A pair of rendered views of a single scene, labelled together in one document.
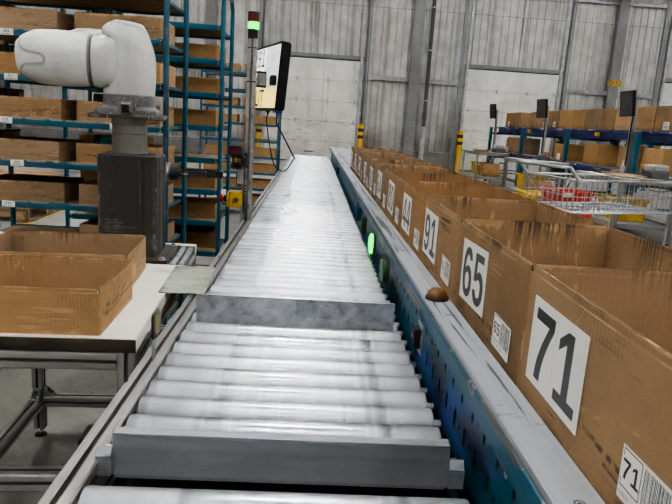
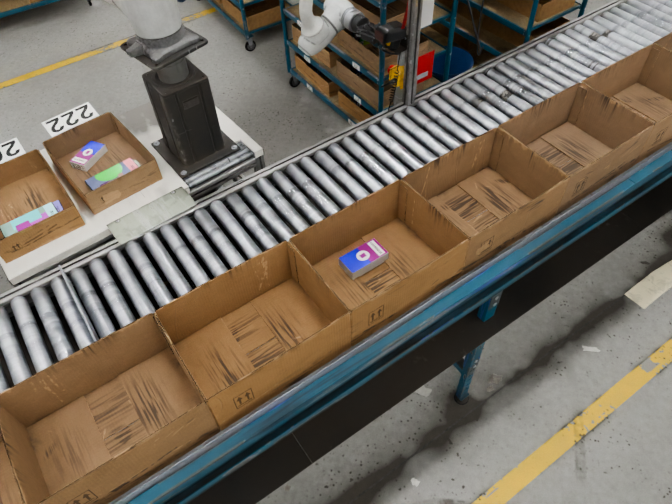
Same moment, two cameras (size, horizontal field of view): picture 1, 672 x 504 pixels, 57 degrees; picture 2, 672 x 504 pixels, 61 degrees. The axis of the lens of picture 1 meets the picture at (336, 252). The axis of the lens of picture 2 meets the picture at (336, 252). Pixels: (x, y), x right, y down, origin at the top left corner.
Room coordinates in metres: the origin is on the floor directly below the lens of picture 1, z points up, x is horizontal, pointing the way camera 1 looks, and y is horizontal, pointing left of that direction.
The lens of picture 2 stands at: (1.58, -1.13, 2.20)
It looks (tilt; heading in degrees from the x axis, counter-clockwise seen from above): 51 degrees down; 60
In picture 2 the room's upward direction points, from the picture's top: 3 degrees counter-clockwise
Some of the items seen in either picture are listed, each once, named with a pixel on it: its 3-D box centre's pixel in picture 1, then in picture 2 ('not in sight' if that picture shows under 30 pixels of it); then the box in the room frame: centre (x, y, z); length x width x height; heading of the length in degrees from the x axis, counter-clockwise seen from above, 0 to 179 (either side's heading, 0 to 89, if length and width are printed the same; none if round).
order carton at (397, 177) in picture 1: (435, 201); (377, 258); (2.16, -0.33, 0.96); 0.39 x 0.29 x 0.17; 3
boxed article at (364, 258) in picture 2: not in sight; (363, 258); (2.15, -0.27, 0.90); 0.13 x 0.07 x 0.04; 3
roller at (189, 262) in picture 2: (298, 291); (196, 273); (1.74, 0.10, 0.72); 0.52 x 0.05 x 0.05; 93
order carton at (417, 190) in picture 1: (461, 219); (256, 329); (1.77, -0.35, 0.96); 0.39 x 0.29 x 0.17; 3
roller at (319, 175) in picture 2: (302, 250); (341, 197); (2.32, 0.13, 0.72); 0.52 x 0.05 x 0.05; 93
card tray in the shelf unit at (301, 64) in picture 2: not in sight; (331, 67); (3.16, 1.58, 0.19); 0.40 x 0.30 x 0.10; 91
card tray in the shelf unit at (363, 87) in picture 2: not in sight; (379, 74); (3.18, 1.10, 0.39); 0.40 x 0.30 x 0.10; 93
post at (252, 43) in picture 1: (248, 140); (413, 19); (2.85, 0.43, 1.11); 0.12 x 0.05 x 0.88; 3
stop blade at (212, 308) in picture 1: (295, 317); (87, 321); (1.38, 0.08, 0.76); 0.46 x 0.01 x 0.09; 93
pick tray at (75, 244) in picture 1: (65, 259); (102, 160); (1.64, 0.74, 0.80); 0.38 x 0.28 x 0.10; 98
